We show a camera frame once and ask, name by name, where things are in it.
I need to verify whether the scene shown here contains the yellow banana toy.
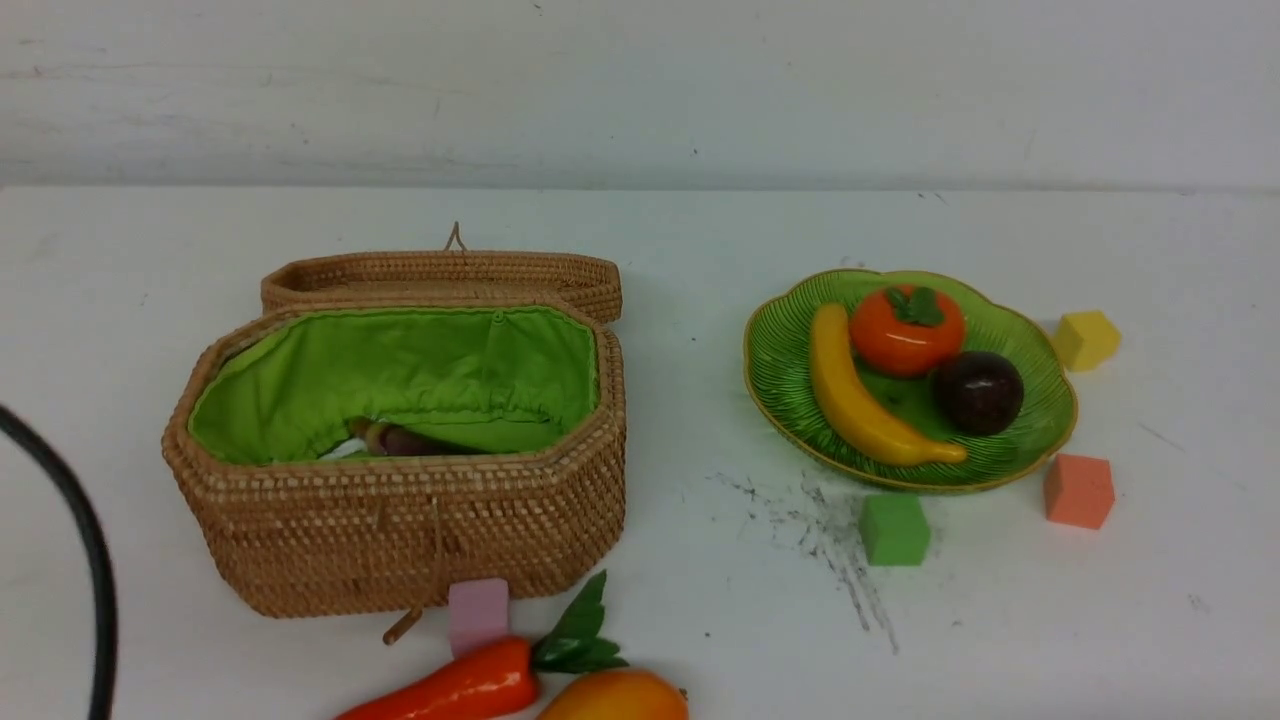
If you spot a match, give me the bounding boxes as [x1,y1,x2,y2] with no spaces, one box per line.
[809,304,968,468]

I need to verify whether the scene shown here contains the woven rattan basket lid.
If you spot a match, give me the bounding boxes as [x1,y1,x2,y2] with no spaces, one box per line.
[260,224,625,323]

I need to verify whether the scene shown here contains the green foam cube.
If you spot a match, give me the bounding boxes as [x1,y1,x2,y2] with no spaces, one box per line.
[858,493,932,568]

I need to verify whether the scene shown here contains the yellow foam cube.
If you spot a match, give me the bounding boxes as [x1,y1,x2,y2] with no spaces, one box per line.
[1052,310,1123,373]

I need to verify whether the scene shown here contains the orange foam cube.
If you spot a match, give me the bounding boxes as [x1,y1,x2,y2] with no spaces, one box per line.
[1043,454,1116,530]

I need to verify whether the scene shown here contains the green leaf-shaped plate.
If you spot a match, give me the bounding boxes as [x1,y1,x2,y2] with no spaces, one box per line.
[742,268,1078,495]

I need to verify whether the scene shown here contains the orange carrot toy green leaves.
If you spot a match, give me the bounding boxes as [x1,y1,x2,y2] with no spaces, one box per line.
[339,570,628,719]

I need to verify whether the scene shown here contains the woven rattan basket green lining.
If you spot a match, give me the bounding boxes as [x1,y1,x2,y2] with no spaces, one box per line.
[160,296,627,646]

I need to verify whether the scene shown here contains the orange mango toy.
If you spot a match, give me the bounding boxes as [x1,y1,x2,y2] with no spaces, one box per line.
[538,667,690,720]

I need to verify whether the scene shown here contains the pink foam cube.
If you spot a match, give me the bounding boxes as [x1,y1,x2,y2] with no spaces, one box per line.
[447,578,511,659]

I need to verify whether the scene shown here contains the purple eggplant toy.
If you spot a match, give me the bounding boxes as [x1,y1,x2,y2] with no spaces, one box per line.
[347,416,484,457]

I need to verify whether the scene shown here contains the orange persimmon toy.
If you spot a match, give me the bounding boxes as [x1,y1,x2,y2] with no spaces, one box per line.
[849,284,968,379]

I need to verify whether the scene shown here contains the dark purple mangosteen toy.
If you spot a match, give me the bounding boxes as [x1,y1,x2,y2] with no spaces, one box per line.
[931,351,1025,436]

